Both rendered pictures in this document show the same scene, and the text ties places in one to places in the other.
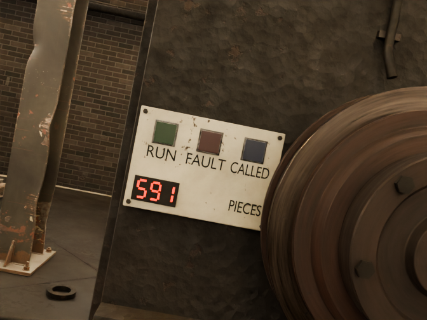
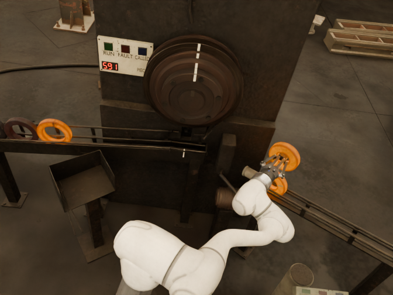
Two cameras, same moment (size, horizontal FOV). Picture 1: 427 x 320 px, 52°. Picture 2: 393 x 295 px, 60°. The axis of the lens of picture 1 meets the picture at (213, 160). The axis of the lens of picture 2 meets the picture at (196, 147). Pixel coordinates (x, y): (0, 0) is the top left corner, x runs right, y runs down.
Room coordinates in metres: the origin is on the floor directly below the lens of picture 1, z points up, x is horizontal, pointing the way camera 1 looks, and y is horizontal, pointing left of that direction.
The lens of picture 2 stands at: (-0.65, -0.38, 2.03)
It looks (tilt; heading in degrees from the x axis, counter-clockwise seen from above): 44 degrees down; 359
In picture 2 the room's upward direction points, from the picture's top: 10 degrees clockwise
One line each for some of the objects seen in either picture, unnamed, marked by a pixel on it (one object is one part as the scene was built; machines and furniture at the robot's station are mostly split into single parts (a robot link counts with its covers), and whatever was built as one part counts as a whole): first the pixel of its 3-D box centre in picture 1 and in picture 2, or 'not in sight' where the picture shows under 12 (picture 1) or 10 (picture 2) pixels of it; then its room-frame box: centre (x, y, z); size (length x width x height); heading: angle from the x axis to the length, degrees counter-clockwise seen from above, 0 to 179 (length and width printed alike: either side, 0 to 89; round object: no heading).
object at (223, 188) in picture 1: (204, 169); (126, 57); (0.79, 0.01, 1.15); 0.26 x 0.02 x 0.18; 93
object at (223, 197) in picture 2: not in sight; (228, 218); (0.58, -0.67, 0.27); 0.22 x 0.13 x 0.53; 93
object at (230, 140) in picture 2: not in sight; (225, 153); (0.72, -0.57, 0.68); 0.11 x 0.08 x 0.24; 3
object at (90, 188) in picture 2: not in sight; (88, 212); (0.39, 0.14, 0.36); 0.26 x 0.20 x 0.72; 128
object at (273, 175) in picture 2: not in sight; (269, 173); (0.41, -0.74, 0.91); 0.09 x 0.08 x 0.07; 148
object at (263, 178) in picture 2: not in sight; (261, 182); (0.35, -0.70, 0.90); 0.09 x 0.06 x 0.09; 58
